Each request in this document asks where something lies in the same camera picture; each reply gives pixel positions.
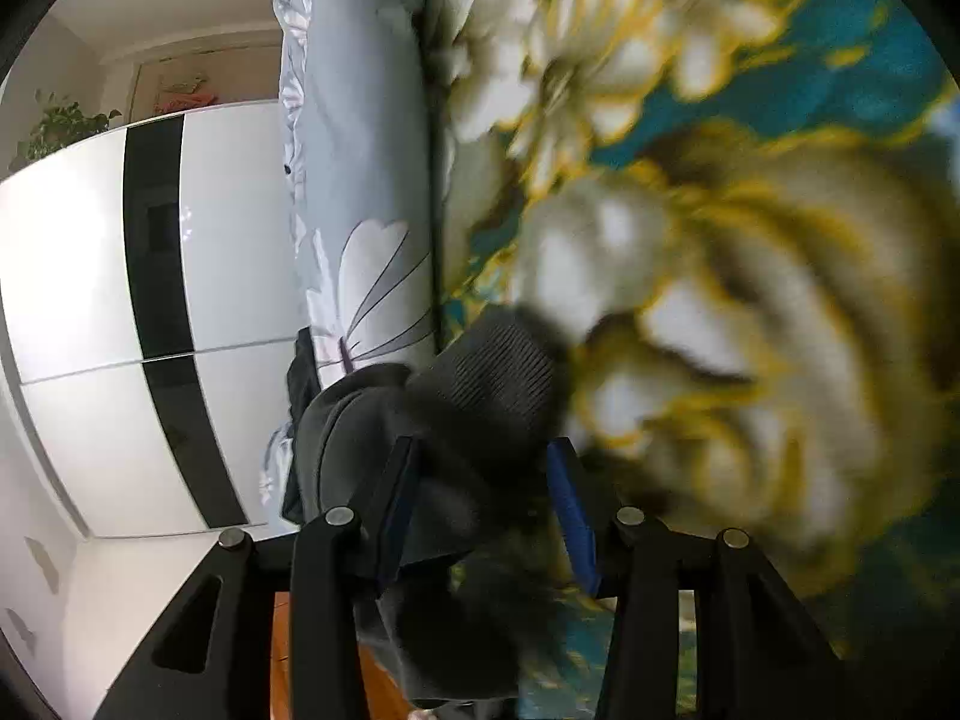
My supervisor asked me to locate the grey floral pillow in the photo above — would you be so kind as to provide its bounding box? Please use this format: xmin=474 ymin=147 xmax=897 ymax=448
xmin=259 ymin=0 xmax=445 ymax=518

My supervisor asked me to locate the teal floral blanket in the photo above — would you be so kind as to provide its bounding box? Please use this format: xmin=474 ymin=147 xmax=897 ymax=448
xmin=418 ymin=0 xmax=960 ymax=720

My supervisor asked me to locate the green potted plant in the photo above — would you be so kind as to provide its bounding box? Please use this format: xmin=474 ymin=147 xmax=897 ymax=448
xmin=13 ymin=88 xmax=123 ymax=167

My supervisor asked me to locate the pink bundle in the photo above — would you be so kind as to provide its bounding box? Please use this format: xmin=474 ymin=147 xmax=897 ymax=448
xmin=148 ymin=73 xmax=220 ymax=119

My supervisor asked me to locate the dark grey garment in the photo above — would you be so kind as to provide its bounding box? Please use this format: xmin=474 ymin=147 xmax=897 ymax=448
xmin=283 ymin=305 xmax=578 ymax=710

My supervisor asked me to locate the white wardrobe with black stripe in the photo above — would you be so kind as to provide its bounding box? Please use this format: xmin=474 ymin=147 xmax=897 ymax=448
xmin=0 ymin=99 xmax=310 ymax=541

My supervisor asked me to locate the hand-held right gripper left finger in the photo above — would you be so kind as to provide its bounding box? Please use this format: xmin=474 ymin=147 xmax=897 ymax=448
xmin=94 ymin=435 xmax=422 ymax=720

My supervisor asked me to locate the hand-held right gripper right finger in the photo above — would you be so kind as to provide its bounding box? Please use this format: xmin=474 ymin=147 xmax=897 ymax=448
xmin=546 ymin=436 xmax=865 ymax=720

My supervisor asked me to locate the dark cloth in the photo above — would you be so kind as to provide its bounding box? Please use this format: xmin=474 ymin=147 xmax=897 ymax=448
xmin=286 ymin=328 xmax=325 ymax=422

